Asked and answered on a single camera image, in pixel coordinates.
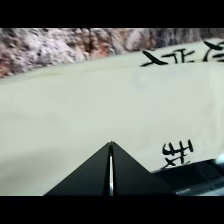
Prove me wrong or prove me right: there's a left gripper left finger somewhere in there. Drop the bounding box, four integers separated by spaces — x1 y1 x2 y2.
44 141 112 197

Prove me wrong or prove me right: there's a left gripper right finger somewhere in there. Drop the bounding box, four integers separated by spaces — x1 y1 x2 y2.
111 141 177 197

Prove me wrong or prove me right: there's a cream T-shirt with black print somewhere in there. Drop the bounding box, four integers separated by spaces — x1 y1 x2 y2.
0 37 224 197

